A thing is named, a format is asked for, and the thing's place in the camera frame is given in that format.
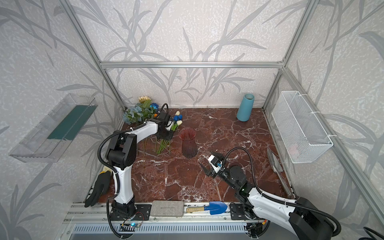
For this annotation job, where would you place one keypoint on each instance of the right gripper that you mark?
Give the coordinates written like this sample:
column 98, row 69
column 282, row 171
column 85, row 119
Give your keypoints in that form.
column 212, row 168

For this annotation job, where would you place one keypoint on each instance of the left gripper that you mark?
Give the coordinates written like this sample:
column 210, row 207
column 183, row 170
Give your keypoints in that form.
column 166, row 130

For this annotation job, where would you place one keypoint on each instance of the tulip bunch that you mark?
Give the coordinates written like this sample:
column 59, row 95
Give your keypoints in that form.
column 175, row 123

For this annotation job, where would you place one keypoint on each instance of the red glass vase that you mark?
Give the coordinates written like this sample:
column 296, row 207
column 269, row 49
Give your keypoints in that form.
column 188, row 138

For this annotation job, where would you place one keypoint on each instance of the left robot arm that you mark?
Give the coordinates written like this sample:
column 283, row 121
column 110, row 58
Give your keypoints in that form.
column 119, row 151

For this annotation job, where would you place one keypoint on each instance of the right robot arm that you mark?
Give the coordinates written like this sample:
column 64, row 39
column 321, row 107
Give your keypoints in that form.
column 300, row 217

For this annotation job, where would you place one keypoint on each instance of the teal ceramic vase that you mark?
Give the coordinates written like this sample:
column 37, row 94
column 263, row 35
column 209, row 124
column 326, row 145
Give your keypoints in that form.
column 245, row 109

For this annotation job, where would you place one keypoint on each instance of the teal hydrangea bouquet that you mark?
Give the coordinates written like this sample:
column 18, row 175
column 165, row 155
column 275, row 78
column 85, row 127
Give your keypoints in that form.
column 144, row 110

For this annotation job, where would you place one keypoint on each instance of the blue garden trowel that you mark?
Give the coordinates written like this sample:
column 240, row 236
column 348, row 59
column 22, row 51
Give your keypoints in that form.
column 215, row 208

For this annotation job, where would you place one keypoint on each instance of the black work glove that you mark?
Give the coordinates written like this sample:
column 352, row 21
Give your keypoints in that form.
column 101, row 187

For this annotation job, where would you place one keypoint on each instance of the small circuit board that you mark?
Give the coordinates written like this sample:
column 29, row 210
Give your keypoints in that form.
column 130, row 226

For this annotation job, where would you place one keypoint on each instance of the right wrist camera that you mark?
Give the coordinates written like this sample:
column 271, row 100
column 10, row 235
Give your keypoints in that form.
column 216, row 163

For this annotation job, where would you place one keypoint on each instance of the white wire basket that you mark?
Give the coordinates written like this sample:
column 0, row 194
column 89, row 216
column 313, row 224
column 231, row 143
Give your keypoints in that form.
column 303, row 135

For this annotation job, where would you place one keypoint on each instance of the clear plastic wall shelf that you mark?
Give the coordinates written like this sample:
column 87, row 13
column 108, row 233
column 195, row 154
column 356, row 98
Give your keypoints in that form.
column 48, row 141

